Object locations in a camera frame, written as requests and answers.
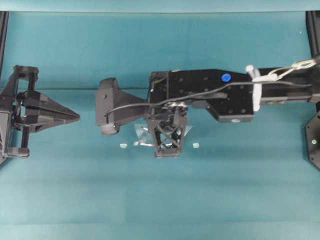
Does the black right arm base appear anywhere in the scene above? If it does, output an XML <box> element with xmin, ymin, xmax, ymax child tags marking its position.
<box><xmin>304</xmin><ymin>111</ymin><xmax>320</xmax><ymax>170</ymax></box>

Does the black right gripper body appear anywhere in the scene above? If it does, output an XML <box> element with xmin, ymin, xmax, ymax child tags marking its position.
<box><xmin>149</xmin><ymin>69</ymin><xmax>254</xmax><ymax>123</ymax></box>

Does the black left frame rail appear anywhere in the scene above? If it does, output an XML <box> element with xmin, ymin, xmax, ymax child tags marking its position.
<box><xmin>0</xmin><ymin>11</ymin><xmax>9</xmax><ymax>72</ymax></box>

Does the silver zip bag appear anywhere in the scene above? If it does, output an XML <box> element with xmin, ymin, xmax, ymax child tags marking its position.
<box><xmin>133</xmin><ymin>123</ymin><xmax>182</xmax><ymax>149</ymax></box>

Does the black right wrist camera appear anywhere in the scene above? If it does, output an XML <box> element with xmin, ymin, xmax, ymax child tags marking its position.
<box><xmin>95</xmin><ymin>78</ymin><xmax>147</xmax><ymax>136</ymax></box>

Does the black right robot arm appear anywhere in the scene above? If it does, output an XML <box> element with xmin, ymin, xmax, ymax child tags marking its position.
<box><xmin>147</xmin><ymin>68</ymin><xmax>320</xmax><ymax>158</ymax></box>

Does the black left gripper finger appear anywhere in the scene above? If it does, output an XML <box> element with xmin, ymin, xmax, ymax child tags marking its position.
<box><xmin>17</xmin><ymin>90</ymin><xmax>80</xmax><ymax>118</ymax></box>
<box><xmin>13</xmin><ymin>115</ymin><xmax>80</xmax><ymax>133</ymax></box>

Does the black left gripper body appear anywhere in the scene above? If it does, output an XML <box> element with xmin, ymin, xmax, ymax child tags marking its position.
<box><xmin>0</xmin><ymin>65</ymin><xmax>39</xmax><ymax>163</ymax></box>

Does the black right frame rail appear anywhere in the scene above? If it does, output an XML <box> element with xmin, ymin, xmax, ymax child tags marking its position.
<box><xmin>305</xmin><ymin>10</ymin><xmax>320</xmax><ymax>57</ymax></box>

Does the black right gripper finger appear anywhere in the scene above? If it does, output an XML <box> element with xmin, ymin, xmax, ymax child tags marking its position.
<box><xmin>146</xmin><ymin>104</ymin><xmax>187</xmax><ymax>158</ymax></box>

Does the black frame rail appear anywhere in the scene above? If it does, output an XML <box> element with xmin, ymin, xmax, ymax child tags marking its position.
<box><xmin>0</xmin><ymin>11</ymin><xmax>9</xmax><ymax>72</ymax></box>
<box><xmin>305</xmin><ymin>10</ymin><xmax>320</xmax><ymax>57</ymax></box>

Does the small white tape marker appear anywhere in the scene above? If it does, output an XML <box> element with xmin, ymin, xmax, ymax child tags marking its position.
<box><xmin>120</xmin><ymin>143</ymin><xmax>128</xmax><ymax>149</ymax></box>

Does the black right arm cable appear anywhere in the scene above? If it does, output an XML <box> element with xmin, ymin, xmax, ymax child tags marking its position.
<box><xmin>104</xmin><ymin>82</ymin><xmax>313</xmax><ymax>118</ymax></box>

